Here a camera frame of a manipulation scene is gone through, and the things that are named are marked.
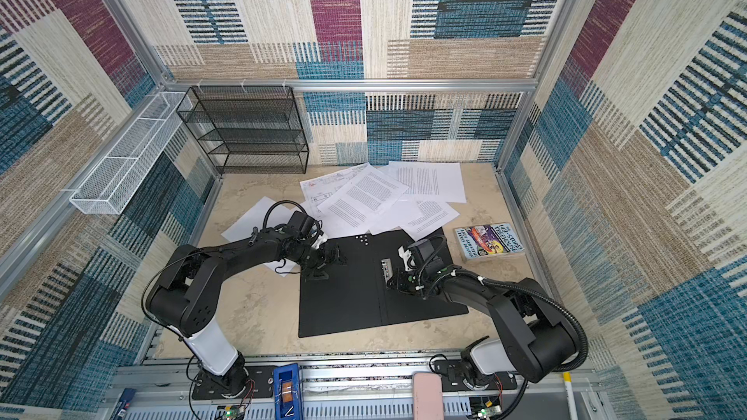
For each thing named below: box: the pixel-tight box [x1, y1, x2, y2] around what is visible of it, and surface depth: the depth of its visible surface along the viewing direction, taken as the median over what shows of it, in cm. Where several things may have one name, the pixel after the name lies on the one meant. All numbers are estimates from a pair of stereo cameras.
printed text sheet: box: [317, 163, 410, 232], surface depth 114 cm
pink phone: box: [412, 371, 445, 420], surface depth 71 cm
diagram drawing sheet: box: [299, 162, 370, 216], surface depth 117 cm
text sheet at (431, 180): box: [381, 161, 467, 204], surface depth 118 cm
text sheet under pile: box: [369, 188, 461, 242], surface depth 108 cm
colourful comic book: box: [454, 222, 526, 260], surface depth 98 cm
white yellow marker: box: [563, 371, 579, 420], surface depth 71 cm
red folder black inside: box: [298, 230, 469, 339], surface depth 87 cm
